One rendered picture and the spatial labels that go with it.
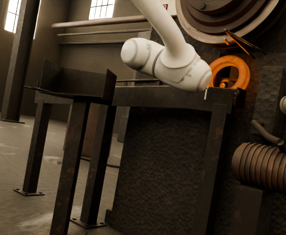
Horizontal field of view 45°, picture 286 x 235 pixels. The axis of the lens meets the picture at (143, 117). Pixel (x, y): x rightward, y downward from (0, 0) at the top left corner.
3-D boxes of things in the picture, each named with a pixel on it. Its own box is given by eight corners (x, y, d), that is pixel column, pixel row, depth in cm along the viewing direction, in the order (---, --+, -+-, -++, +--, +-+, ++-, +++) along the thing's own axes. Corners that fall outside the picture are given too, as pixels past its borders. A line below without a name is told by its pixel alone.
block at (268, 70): (260, 136, 125) (271, 72, 125) (282, 140, 120) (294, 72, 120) (248, 134, 117) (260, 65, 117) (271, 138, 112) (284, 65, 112)
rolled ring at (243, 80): (257, 72, 123) (260, 76, 126) (228, 46, 135) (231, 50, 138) (219, 107, 128) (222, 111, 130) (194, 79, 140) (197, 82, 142)
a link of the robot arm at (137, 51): (138, 69, 121) (167, 82, 114) (109, 61, 108) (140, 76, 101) (148, 39, 119) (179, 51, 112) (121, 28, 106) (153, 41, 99)
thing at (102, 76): (34, 221, 157) (61, 66, 157) (89, 233, 154) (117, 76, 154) (12, 236, 136) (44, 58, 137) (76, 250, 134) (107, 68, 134)
